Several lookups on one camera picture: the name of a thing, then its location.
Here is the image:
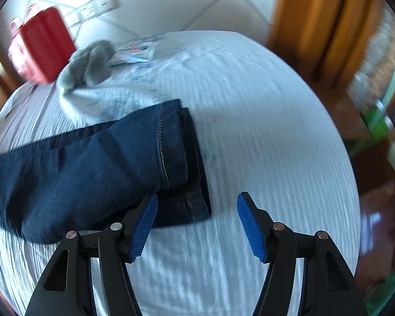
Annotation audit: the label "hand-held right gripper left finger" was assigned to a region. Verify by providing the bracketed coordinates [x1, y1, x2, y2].
[24, 192, 159, 316]

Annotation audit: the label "grey plush toy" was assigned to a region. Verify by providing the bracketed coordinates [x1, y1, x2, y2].
[58, 39, 113, 93]

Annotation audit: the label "green cloth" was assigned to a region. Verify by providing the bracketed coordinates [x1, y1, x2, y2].
[365, 268, 395, 308]

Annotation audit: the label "dark blue jeans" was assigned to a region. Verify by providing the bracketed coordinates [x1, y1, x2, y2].
[0, 99, 213, 245]

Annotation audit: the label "bed with pale blue sheet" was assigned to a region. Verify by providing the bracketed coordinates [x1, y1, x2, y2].
[0, 30, 363, 316]

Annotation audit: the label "red bear-face suitcase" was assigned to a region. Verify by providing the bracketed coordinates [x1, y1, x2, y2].
[8, 3, 77, 85]

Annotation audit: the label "green dustpan with handle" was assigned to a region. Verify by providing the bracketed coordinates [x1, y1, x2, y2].
[365, 112, 395, 142]

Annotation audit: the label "white printed packet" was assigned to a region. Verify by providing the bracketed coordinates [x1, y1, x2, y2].
[110, 38, 157, 65]

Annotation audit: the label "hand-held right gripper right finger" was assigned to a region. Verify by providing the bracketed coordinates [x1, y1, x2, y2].
[236, 191, 369, 316]

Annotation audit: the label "white wall socket strip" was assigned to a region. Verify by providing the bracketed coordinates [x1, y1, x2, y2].
[66, 0, 117, 28]

